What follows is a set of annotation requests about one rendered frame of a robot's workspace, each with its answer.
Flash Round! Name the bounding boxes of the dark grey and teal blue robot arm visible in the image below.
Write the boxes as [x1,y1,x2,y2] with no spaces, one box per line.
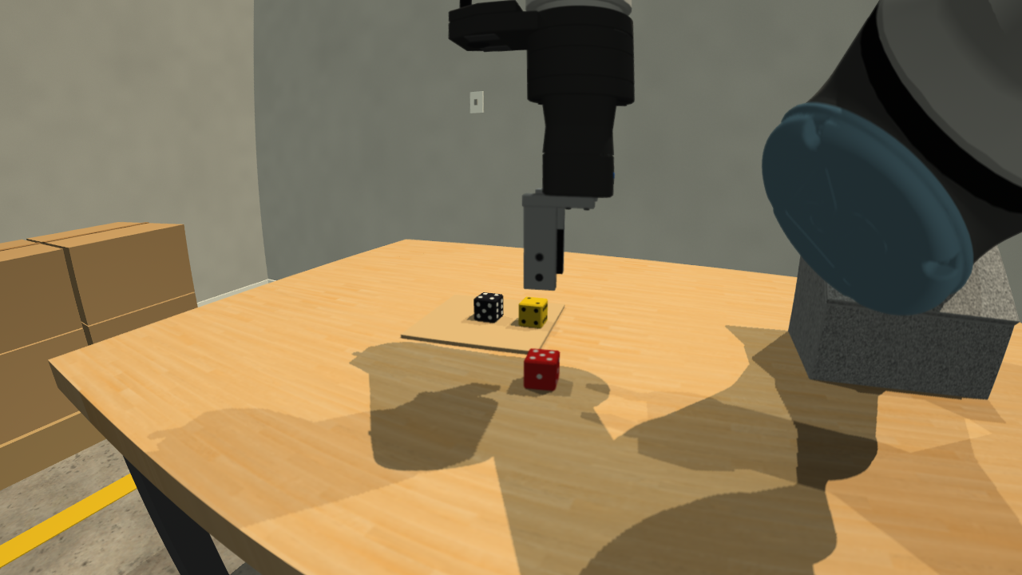
[762,0,1022,315]

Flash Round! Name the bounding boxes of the yellow die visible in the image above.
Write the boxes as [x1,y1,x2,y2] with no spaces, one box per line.
[518,296,548,328]

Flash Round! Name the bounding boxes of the red die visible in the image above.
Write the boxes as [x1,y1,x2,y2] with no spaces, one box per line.
[524,348,560,391]

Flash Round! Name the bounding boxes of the black die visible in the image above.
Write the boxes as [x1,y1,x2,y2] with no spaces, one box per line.
[473,292,504,323]

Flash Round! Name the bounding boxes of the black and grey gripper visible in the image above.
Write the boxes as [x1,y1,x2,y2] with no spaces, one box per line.
[449,0,635,291]

